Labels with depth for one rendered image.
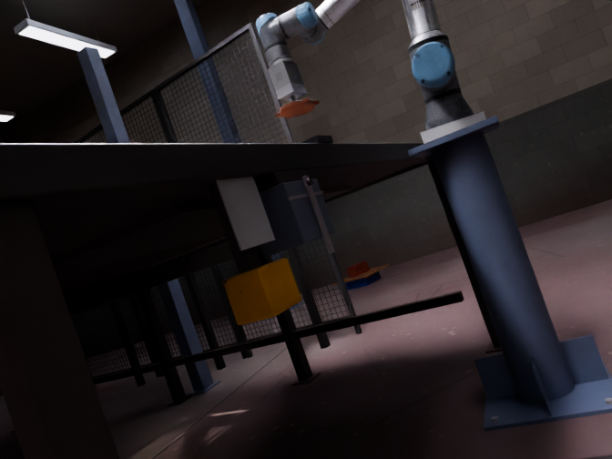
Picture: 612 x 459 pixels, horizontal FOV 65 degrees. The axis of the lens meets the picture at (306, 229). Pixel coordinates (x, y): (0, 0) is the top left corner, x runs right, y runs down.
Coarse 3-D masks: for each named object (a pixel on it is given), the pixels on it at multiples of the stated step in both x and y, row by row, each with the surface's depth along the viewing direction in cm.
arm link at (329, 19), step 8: (328, 0) 159; (336, 0) 158; (344, 0) 157; (352, 0) 158; (360, 0) 160; (320, 8) 160; (328, 8) 159; (336, 8) 159; (344, 8) 159; (320, 16) 160; (328, 16) 160; (336, 16) 160; (320, 24) 161; (328, 24) 162; (320, 32) 163; (304, 40) 168; (312, 40) 165; (320, 40) 167
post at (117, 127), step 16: (96, 48) 326; (96, 64) 322; (96, 80) 319; (96, 96) 322; (112, 96) 326; (112, 112) 322; (112, 128) 319; (160, 288) 320; (176, 288) 321; (176, 304) 317; (176, 320) 318; (176, 336) 320; (192, 336) 320; (192, 352) 316; (192, 368) 317; (208, 368) 323; (192, 384) 320; (208, 384) 319
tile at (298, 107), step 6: (294, 102) 150; (300, 102) 150; (306, 102) 151; (312, 102) 155; (318, 102) 156; (282, 108) 151; (288, 108) 151; (294, 108) 154; (300, 108) 156; (306, 108) 158; (312, 108) 160; (276, 114) 156; (282, 114) 155; (288, 114) 157; (294, 114) 160; (300, 114) 162
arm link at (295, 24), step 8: (296, 8) 150; (304, 8) 149; (312, 8) 152; (280, 16) 152; (288, 16) 151; (296, 16) 150; (304, 16) 149; (312, 16) 150; (280, 24) 152; (288, 24) 151; (296, 24) 151; (304, 24) 151; (312, 24) 151; (288, 32) 153; (296, 32) 153; (304, 32) 155; (312, 32) 159
